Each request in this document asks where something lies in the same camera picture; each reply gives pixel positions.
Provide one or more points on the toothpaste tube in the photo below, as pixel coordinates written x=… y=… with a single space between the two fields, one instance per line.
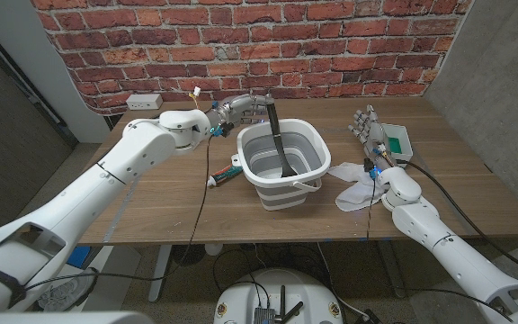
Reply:
x=225 y=174

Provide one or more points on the white towel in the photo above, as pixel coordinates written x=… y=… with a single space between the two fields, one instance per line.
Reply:
x=353 y=193

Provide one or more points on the white power outlet strip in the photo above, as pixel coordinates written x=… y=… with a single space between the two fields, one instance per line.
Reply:
x=144 y=101

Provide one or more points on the black antenna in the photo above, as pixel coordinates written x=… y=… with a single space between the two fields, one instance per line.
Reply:
x=292 y=311
x=282 y=299

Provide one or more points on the black round floor object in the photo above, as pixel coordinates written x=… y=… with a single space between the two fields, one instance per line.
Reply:
x=188 y=254

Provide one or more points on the printed brick wall backdrop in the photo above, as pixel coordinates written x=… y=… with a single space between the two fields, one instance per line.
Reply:
x=286 y=45

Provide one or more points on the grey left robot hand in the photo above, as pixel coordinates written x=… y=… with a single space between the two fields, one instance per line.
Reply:
x=241 y=108

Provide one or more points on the grey computer box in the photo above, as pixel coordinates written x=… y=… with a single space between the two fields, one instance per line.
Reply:
x=264 y=316

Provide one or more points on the grey sneaker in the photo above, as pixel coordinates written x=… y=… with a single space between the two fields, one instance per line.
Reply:
x=68 y=292

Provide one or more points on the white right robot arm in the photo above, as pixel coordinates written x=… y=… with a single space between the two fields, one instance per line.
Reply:
x=466 y=265

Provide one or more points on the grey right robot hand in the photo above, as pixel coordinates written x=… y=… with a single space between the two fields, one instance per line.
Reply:
x=376 y=137

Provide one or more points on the white table foot cylinder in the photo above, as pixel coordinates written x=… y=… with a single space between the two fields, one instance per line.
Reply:
x=213 y=249

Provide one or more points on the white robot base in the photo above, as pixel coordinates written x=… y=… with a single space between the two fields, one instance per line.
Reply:
x=241 y=297

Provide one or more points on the black power adapter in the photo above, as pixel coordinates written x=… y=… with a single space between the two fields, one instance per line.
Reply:
x=370 y=316

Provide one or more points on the blue floor pad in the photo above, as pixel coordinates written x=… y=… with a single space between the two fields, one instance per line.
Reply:
x=79 y=256

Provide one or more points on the white grey collapsible bucket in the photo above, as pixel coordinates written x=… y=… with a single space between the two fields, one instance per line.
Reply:
x=286 y=198

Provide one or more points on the metal table leg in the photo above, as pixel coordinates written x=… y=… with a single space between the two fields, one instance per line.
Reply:
x=390 y=270
x=160 y=274

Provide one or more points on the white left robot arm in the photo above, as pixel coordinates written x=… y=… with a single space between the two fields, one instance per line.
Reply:
x=106 y=166

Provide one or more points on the black slotted spatula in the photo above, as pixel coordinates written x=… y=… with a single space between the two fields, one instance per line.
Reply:
x=278 y=139

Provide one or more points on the white robot torso edge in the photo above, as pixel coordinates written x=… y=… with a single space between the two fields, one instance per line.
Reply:
x=61 y=318

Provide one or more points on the white tray green inside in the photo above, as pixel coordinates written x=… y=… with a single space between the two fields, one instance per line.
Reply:
x=399 y=144

